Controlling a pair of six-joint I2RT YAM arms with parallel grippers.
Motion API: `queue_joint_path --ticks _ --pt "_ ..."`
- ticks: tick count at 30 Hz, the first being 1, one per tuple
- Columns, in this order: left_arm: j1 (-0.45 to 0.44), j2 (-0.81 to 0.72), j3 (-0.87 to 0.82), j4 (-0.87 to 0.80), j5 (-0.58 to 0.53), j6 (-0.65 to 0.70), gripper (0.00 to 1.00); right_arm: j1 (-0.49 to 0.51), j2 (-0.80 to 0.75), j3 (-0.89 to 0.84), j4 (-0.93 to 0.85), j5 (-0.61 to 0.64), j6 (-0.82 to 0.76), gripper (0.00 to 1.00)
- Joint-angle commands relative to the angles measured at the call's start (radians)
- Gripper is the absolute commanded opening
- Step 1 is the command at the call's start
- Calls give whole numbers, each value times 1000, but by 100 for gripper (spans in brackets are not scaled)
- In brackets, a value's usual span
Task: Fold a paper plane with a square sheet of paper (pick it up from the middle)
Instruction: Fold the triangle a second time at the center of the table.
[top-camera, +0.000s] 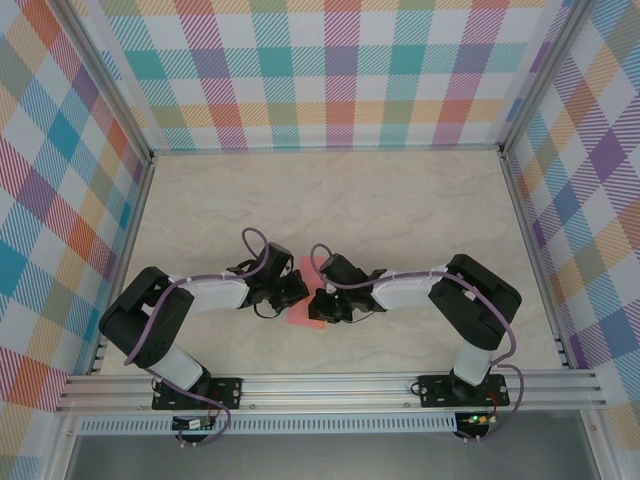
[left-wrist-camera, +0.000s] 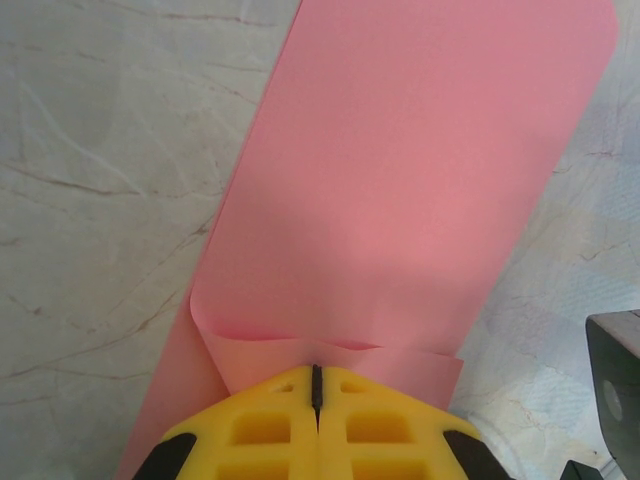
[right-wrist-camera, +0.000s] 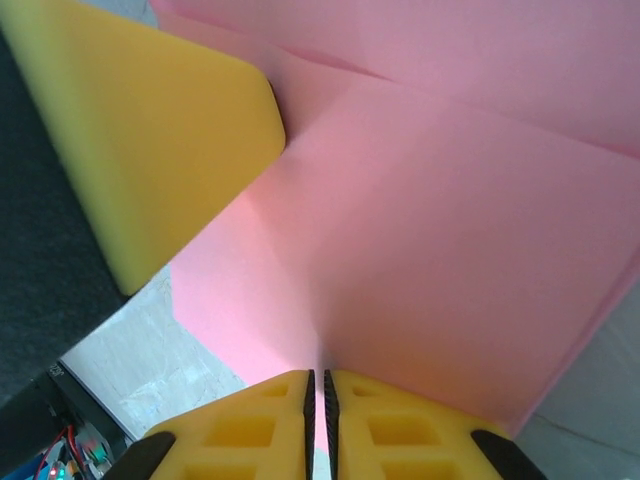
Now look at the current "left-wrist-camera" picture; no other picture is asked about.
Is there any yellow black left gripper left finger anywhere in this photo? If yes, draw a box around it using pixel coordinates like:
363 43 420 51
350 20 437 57
141 365 322 480

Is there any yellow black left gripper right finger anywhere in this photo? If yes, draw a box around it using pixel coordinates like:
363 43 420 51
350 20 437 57
314 365 509 480

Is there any pink paper sheet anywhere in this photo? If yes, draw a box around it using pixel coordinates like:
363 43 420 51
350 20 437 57
113 0 621 480

